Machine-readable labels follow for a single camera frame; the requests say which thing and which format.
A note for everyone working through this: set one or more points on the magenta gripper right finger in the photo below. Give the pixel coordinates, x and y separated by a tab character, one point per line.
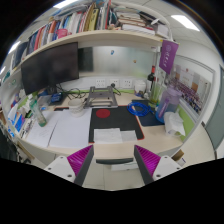
153	167

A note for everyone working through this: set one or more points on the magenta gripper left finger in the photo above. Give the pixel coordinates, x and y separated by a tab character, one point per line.
73	168

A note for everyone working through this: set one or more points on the purple translucent water jug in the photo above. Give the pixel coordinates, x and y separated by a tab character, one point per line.
169	101

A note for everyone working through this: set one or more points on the folded white paper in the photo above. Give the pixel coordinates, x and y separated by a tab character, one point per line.
113	136

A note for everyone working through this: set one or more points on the white paper sheets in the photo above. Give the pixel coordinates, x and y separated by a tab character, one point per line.
63	130

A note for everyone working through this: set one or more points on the dark blue mouse pad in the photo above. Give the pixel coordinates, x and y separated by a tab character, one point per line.
149	119

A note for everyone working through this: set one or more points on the black desk mat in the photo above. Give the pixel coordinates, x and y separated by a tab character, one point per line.
119	117

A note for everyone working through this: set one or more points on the red round coaster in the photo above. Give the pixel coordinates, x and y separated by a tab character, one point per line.
103	113

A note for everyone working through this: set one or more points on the clear green plastic bottle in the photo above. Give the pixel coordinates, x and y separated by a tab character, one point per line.
37	113

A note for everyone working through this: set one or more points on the grey metal laptop stand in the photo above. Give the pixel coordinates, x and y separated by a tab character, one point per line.
101	98

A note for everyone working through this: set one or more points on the blue box under monitor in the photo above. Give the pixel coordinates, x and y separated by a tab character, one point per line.
56	98

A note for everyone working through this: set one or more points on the group photo poster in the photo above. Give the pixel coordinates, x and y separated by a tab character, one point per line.
193	79

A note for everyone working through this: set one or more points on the black computer monitor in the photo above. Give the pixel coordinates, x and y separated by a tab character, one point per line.
50	67

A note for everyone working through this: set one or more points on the purple hanging pennant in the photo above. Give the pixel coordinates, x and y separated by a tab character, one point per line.
168	54

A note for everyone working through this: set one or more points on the pink cup on shelf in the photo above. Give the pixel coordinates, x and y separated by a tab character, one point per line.
62	33

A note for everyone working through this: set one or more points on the row of books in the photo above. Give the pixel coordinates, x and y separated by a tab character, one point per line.
94	15

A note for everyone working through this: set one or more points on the white wall power sockets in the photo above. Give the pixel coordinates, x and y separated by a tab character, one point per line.
119	83

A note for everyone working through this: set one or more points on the wooden wall shelf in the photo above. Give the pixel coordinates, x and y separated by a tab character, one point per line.
103	38

